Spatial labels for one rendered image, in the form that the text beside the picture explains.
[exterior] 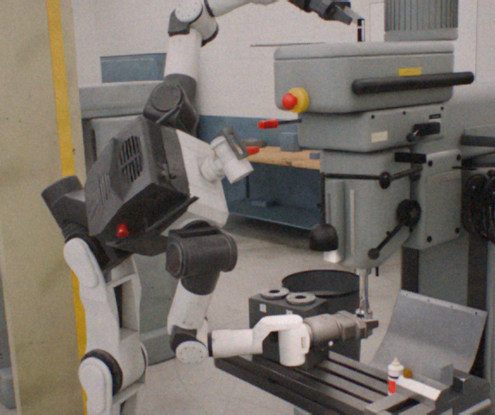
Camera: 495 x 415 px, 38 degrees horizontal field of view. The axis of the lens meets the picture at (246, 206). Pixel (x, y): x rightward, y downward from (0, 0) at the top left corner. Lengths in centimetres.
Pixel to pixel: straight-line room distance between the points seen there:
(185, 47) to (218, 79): 715
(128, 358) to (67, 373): 147
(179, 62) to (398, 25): 59
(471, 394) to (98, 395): 99
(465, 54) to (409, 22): 473
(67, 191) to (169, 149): 40
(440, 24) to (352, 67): 40
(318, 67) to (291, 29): 644
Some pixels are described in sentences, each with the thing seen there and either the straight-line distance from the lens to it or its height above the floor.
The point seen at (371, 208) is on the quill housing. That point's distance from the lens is 182.
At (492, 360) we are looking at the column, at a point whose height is 96.
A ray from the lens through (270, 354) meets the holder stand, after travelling 224.
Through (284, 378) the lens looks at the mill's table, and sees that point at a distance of 215.
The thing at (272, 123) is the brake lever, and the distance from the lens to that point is 179.
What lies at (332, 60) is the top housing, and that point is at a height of 185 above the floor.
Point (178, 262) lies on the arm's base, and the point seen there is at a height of 141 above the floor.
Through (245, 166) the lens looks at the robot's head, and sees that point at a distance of 174.
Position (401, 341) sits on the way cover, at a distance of 235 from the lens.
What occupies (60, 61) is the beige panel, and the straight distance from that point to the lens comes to 328.
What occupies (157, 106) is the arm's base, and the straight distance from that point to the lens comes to 186.
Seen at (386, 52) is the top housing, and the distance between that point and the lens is 176.
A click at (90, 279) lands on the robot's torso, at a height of 130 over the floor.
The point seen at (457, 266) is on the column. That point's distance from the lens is 224.
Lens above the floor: 185
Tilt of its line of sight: 11 degrees down
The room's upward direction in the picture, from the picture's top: 2 degrees counter-clockwise
